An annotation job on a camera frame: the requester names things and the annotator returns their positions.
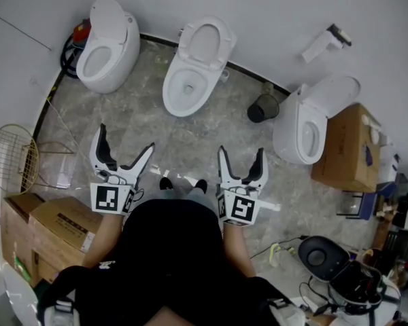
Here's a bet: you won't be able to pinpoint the gold wire basket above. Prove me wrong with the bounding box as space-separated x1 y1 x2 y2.
0 124 75 196

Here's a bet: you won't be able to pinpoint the open black carrying case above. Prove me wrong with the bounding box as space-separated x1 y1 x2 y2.
298 235 392 316

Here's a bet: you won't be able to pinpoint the plain cardboard box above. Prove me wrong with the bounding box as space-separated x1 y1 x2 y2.
1 192 46 287

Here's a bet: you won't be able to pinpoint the white glossy appliance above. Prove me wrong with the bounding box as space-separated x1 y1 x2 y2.
0 263 39 326

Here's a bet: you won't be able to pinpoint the purple cloth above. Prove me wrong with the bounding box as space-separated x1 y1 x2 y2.
362 143 375 167

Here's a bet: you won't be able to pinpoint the white toilet paper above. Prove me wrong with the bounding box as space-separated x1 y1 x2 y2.
301 31 341 64

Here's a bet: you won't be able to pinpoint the neon yellow object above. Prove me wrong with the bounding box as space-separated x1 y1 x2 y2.
268 244 295 268

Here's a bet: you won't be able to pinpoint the labelled cardboard box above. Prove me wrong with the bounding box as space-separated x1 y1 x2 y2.
29 196 105 255

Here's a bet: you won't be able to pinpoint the white backpack strap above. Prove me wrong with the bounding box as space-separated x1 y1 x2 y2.
44 297 78 326
267 297 305 326

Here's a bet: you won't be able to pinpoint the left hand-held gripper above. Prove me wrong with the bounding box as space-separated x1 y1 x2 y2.
88 123 156 216

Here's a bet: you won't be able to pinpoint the person's black t-shirt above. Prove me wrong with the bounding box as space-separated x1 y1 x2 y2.
37 198 314 326

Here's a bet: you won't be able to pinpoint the black coiled hose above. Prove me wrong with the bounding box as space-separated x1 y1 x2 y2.
60 35 86 79

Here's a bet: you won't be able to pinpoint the white small appliance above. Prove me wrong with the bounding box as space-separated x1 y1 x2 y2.
377 137 403 183

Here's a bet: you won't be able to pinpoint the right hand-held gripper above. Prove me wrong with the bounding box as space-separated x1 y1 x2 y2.
216 145 269 228

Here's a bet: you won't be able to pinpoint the red round object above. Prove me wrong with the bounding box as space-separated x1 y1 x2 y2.
73 18 91 44

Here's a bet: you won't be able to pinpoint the white egg-shaped toilet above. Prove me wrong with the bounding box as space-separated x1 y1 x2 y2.
75 0 141 95

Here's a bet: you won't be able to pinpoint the person's right forearm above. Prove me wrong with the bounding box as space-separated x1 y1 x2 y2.
222 222 258 280

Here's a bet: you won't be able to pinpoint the white rectangular board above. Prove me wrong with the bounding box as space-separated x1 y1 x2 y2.
258 200 282 212

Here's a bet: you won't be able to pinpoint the white elongated toilet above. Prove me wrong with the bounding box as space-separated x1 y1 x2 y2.
273 75 362 166

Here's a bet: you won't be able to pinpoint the white round-bowl toilet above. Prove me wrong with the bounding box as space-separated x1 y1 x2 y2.
162 56 227 119

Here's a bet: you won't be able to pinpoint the white plastic fitting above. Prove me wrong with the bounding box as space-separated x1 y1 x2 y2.
362 113 382 145

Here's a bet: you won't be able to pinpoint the person's blue jeans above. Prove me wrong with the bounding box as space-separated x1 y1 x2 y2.
185 185 220 217

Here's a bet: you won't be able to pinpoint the black mesh wastebasket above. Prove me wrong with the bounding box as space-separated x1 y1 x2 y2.
247 93 280 124

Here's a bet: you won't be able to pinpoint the person's left forearm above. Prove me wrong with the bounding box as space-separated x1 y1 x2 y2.
82 212 125 270

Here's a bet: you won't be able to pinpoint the blue metal-frame stool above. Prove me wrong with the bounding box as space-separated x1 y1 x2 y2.
336 181 397 221

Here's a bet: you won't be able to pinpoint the large brown cardboard box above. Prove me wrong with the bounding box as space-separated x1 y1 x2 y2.
311 103 382 194

